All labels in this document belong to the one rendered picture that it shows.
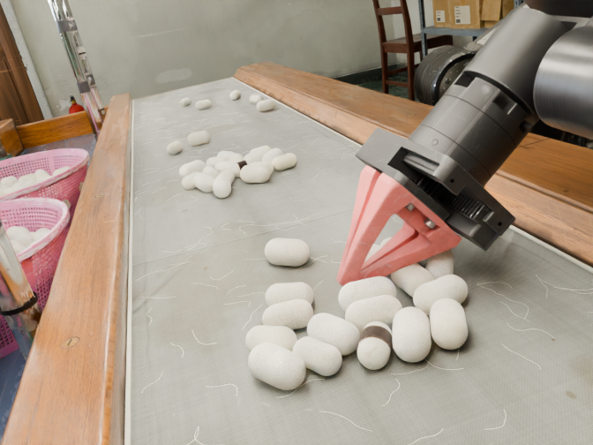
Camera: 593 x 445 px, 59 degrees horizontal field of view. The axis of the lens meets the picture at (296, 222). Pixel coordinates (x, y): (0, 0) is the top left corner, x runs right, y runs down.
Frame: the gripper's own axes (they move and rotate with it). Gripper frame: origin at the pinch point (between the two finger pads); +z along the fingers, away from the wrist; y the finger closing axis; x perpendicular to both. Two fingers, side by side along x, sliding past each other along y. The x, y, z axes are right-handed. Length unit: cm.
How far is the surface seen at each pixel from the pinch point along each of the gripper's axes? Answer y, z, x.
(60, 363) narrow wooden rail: 0.6, 14.0, -12.3
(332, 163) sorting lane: -29.6, -5.9, 6.8
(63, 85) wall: -487, 74, -41
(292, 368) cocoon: 6.9, 4.9, -3.8
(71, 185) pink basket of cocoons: -49, 19, -14
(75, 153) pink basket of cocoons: -62, 18, -16
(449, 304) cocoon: 6.4, -2.8, 2.1
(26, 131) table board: -134, 38, -27
